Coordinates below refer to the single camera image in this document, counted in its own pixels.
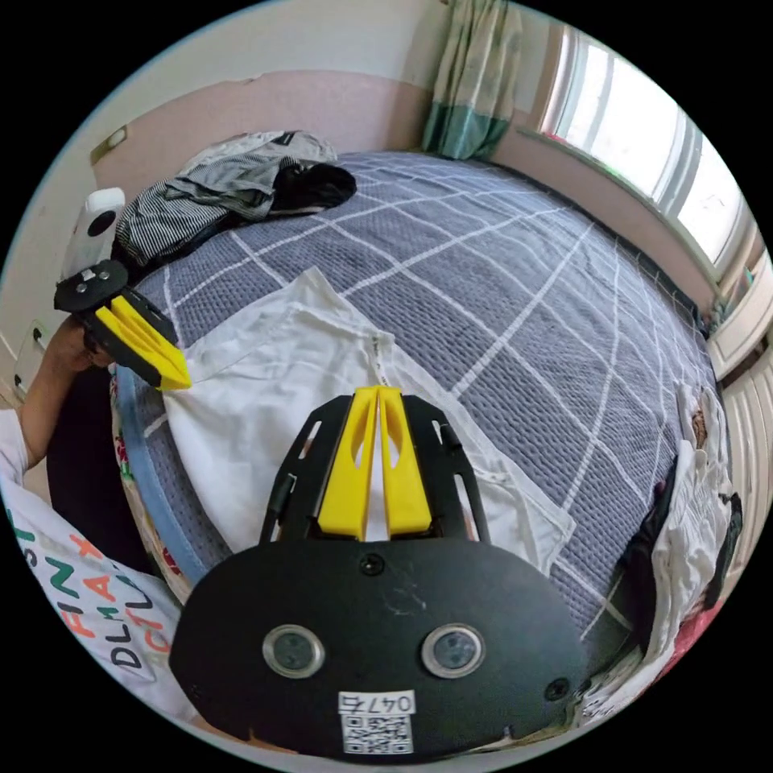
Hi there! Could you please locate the person's left forearm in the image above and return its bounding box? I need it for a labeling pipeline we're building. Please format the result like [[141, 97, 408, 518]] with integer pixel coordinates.
[[16, 361, 83, 469]]

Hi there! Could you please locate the person's body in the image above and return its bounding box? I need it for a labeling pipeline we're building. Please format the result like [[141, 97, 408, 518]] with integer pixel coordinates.
[[0, 366, 201, 729]]

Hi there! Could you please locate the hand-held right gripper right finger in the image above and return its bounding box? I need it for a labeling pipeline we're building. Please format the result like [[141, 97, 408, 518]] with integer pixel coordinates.
[[378, 386, 433, 539]]

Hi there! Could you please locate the white tank top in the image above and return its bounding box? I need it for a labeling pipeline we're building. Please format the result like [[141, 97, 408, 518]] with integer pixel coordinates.
[[161, 267, 578, 576]]

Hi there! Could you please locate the person's left hand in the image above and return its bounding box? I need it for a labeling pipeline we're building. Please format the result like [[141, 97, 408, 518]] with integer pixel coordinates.
[[43, 315, 116, 375]]

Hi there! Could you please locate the window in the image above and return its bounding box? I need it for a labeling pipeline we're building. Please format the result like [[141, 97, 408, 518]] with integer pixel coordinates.
[[535, 23, 759, 282]]

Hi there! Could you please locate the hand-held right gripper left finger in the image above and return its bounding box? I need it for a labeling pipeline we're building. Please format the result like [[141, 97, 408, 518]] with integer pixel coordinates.
[[318, 386, 380, 542]]

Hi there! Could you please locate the pile of clothes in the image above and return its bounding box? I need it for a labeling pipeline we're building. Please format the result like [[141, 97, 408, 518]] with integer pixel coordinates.
[[620, 386, 745, 665], [113, 129, 358, 268]]

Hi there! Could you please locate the bed with grey checked quilt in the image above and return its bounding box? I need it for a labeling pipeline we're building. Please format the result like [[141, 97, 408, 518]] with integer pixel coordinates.
[[110, 149, 729, 668]]

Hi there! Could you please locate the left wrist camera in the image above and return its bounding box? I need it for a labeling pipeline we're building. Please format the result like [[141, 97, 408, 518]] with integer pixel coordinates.
[[62, 188, 126, 285]]

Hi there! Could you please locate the green patterned curtain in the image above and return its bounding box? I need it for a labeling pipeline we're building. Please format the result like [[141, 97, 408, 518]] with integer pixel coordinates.
[[420, 0, 524, 162]]

